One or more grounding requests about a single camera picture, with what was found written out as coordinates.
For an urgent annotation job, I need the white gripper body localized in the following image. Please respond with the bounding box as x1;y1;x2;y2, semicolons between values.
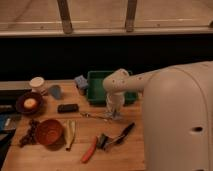
106;93;125;113

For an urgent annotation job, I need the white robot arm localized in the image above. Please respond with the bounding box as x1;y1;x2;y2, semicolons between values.
102;69;154;113

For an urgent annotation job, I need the metal spoon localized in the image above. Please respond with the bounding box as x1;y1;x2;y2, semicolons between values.
80;113;108;121

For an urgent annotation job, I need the green plastic tray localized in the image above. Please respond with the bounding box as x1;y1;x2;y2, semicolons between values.
86;69;139;106

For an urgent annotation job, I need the blue sponge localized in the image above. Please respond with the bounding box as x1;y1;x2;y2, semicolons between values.
74;75;88;89

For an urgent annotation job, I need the black rectangular case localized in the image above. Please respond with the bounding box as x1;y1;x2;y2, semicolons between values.
57;104;79;113

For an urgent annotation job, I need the pale corn cob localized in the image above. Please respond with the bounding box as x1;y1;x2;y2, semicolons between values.
64;120;76;151

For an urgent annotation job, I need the orange carrot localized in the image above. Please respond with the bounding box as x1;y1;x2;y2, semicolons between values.
81;136;98;163

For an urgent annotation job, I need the blue cup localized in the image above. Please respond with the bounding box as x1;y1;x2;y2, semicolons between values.
48;85;62;100

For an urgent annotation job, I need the orange bowl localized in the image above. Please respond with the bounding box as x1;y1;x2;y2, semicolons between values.
35;119;63;146

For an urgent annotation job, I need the white mug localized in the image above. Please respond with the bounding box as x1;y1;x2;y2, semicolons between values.
29;77;47;95

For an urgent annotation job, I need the round yellow fruit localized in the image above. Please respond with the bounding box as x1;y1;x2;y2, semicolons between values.
24;98;37;109

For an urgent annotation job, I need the bunch of dark grapes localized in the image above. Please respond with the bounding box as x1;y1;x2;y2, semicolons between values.
19;119;40;147

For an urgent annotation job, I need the dark brown plate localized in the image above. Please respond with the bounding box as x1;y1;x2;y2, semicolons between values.
15;92;44;115

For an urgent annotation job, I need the blue box at left edge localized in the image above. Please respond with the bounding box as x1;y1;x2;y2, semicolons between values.
0;114;21;131

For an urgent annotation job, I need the black handled brush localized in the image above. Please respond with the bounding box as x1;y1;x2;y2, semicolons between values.
96;122;135;150

